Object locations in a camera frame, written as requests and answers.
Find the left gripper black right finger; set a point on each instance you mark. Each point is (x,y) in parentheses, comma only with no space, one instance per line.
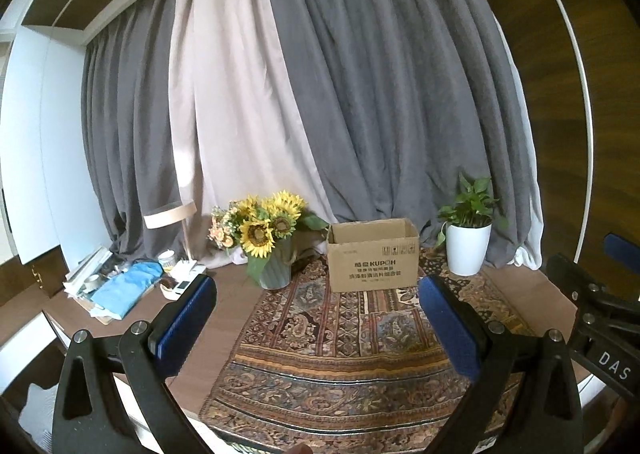
(546,414)

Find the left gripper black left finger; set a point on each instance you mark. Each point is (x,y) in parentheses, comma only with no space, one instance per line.
(89,416)

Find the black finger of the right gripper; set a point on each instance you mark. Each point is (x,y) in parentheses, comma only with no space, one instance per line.
(595,288)

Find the blue cloth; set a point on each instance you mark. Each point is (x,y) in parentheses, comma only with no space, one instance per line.
(116,297)

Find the white plant pot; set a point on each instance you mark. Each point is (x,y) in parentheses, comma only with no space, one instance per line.
(466,249)

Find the white tape roll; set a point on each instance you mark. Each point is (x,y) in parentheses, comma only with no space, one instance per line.
(92,284)

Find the white flat boxes stack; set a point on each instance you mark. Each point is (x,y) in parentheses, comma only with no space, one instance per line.
(102,261)

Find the green leafy plant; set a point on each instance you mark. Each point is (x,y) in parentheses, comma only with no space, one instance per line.
(473,208)

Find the white jar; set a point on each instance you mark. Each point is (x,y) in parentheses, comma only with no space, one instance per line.
(167,259)

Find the brown cardboard box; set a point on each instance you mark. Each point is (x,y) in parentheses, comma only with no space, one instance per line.
(373,255)

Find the pink flower bunch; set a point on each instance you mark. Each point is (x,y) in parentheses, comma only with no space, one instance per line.
(224,227)

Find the ribbed pale green vase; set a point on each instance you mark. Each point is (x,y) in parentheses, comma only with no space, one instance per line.
(277,272)

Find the yellow sunflower bouquet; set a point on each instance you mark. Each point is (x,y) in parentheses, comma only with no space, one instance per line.
(266,220)

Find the grey curtain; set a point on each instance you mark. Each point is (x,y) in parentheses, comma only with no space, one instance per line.
(397,97)

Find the beige curtain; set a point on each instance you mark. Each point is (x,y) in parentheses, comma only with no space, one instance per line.
(235,125)

